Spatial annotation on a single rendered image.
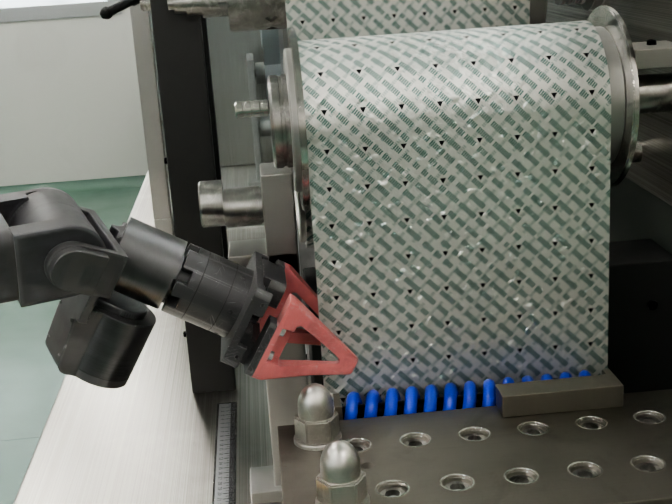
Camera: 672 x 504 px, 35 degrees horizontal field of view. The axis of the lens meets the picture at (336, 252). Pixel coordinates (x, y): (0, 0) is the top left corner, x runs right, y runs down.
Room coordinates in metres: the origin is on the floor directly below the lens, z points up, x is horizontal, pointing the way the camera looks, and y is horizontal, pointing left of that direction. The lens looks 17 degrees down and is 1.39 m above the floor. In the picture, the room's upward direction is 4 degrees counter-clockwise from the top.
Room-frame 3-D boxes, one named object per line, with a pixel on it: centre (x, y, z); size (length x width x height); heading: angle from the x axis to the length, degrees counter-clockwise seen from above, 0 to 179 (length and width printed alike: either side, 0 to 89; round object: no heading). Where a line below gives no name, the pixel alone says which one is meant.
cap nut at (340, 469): (0.63, 0.01, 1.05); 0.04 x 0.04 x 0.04
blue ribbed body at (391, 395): (0.78, -0.10, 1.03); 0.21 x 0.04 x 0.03; 94
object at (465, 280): (0.80, -0.10, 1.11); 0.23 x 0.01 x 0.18; 94
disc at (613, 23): (0.87, -0.23, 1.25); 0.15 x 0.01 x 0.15; 4
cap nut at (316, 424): (0.72, 0.02, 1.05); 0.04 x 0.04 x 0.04
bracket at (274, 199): (0.88, 0.07, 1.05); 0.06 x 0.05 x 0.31; 94
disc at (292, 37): (0.85, 0.02, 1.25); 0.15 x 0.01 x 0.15; 4
